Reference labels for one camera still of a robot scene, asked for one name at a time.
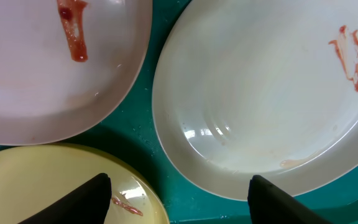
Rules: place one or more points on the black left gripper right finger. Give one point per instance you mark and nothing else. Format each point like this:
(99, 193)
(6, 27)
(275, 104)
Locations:
(269, 204)

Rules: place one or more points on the yellow plate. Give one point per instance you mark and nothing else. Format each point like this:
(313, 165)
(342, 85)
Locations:
(34, 177)

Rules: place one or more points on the white plate with ketchup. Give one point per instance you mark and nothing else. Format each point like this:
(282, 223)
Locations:
(66, 65)

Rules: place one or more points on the cream white plate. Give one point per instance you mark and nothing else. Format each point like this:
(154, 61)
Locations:
(268, 88)

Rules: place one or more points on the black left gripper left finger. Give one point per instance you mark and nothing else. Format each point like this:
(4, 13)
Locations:
(89, 203)

